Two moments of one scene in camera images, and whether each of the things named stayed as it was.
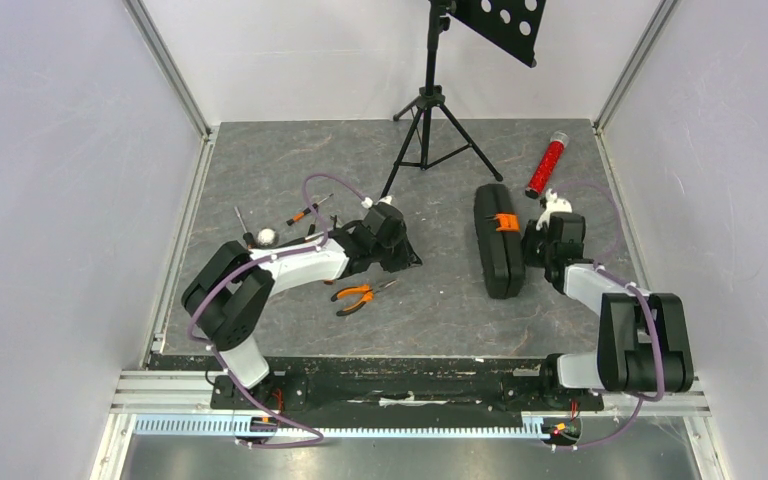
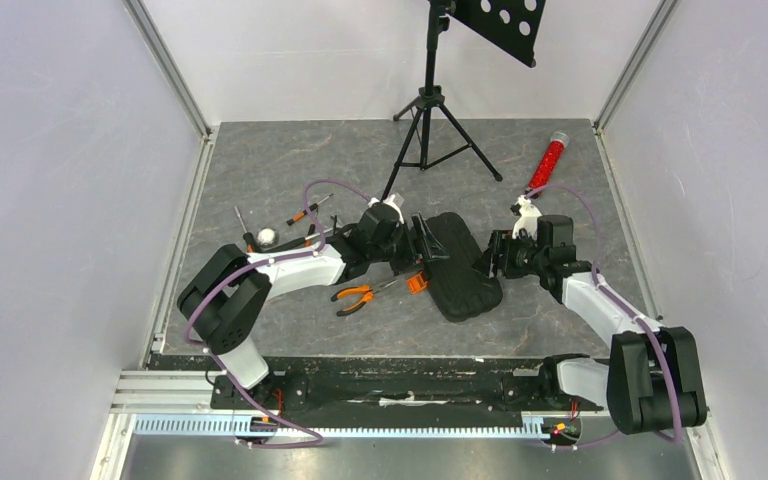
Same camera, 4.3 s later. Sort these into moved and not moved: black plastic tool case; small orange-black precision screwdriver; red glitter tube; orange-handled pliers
Moved: black plastic tool case
Not moved: orange-handled pliers; red glitter tube; small orange-black precision screwdriver
